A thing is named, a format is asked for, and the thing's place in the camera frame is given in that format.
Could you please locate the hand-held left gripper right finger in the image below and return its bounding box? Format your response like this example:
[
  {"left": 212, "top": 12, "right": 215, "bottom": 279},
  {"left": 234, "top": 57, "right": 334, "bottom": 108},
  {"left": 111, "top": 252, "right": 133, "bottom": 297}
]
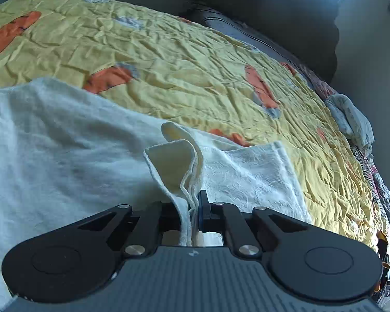
[{"left": 197, "top": 190, "right": 313, "bottom": 259}]

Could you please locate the yellow printed quilt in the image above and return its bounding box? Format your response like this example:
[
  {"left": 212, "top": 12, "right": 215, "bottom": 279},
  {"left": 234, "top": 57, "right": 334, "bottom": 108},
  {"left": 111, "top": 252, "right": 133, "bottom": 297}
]
[{"left": 0, "top": 0, "right": 390, "bottom": 255}]

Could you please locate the white towel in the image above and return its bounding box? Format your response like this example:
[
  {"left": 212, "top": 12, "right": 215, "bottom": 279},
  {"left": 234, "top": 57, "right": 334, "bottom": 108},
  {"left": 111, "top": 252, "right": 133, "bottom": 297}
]
[{"left": 0, "top": 77, "right": 314, "bottom": 310}]

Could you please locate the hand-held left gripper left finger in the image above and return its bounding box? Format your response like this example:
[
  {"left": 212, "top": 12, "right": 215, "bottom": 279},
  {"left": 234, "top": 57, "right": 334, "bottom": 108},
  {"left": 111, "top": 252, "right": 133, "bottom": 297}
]
[{"left": 76, "top": 201, "right": 183, "bottom": 258}]

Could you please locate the patterned bed sheet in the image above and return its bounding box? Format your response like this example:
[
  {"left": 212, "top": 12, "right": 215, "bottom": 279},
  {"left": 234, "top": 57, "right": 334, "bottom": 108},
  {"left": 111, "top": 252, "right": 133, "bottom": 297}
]
[{"left": 298, "top": 64, "right": 390, "bottom": 239}]

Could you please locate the dark padded headboard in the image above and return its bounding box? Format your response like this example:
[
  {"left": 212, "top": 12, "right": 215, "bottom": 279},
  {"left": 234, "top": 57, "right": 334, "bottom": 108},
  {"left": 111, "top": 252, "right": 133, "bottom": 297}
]
[{"left": 142, "top": 0, "right": 340, "bottom": 83}]

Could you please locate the dark patterned pillow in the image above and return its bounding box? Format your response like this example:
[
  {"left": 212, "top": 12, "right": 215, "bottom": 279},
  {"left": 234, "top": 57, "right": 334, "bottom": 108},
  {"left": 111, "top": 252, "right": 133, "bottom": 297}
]
[{"left": 181, "top": 2, "right": 316, "bottom": 83}]

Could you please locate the folded light blue cloth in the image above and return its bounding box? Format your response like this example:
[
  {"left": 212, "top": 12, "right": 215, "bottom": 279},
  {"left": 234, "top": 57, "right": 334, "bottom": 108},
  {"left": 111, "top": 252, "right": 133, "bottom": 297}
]
[{"left": 324, "top": 94, "right": 376, "bottom": 153}]

